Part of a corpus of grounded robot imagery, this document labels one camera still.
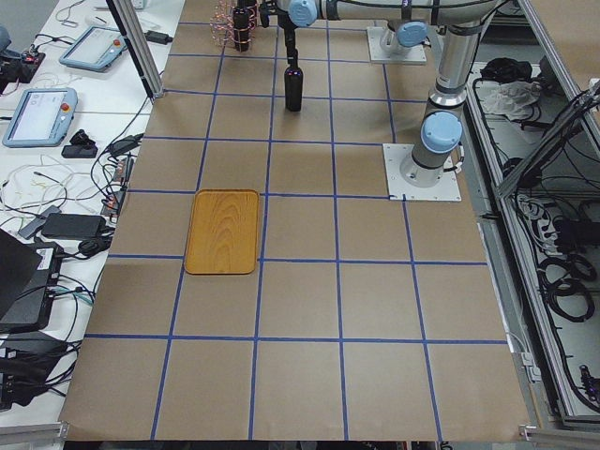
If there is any aluminium frame post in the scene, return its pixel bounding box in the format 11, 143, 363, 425
106, 0, 163, 102

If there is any black laptop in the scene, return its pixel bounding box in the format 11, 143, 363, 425
1, 231, 63, 334

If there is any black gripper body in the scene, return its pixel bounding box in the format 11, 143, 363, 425
283, 26, 298, 59

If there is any dark wine bottle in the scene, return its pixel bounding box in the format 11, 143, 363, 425
232, 0, 255, 53
284, 50, 304, 113

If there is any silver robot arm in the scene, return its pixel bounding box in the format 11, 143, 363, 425
320, 1, 499, 188
275, 1, 428, 66

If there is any white crumpled cloth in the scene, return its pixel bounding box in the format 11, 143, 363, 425
482, 81, 542, 121

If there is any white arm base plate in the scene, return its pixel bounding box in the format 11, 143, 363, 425
382, 143, 461, 203
367, 22, 428, 65

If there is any blue teach pendant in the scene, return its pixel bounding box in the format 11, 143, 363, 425
2, 87, 78, 148
59, 26, 127, 72

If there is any wooden tray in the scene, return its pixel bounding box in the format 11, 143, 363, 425
184, 189, 260, 276

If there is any copper wire bottle basket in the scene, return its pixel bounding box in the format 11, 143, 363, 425
209, 1, 258, 51

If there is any black power adapter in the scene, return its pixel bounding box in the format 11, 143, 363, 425
41, 213, 106, 240

